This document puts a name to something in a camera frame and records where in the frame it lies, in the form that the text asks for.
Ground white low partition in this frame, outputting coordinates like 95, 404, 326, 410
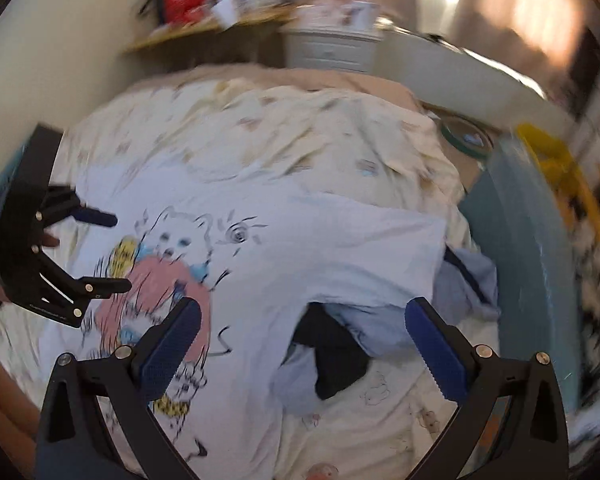
379, 24, 552, 127

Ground wooden desk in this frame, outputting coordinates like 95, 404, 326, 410
124, 9, 301, 54

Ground black and white shirt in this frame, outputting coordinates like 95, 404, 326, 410
292, 305, 372, 401

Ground yellow plastic stool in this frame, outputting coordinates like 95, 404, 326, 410
516, 124, 600, 242

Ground white printed t-shirt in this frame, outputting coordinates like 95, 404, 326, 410
40, 165, 448, 480

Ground peach bed sheet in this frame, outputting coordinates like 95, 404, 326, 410
194, 64, 422, 107

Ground white dresser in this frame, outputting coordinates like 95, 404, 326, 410
281, 27, 382, 74

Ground teal headboard with orange stripe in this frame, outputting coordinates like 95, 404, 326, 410
459, 135, 588, 411

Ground light blue shirt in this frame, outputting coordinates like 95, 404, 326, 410
272, 245, 502, 414

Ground cream printed blanket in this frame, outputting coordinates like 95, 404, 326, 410
0, 80, 511, 480

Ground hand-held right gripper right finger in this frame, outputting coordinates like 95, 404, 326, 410
404, 296, 571, 480

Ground round teal dish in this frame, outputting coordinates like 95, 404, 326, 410
439, 114, 494, 159

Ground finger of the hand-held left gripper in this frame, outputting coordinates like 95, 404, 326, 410
32, 247, 132, 312
35, 185, 119, 234

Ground red packets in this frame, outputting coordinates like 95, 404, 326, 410
161, 0, 207, 24

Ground person's bare leg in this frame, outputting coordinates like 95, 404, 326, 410
0, 339, 44, 480

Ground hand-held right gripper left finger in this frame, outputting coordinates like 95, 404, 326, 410
35, 296, 203, 480

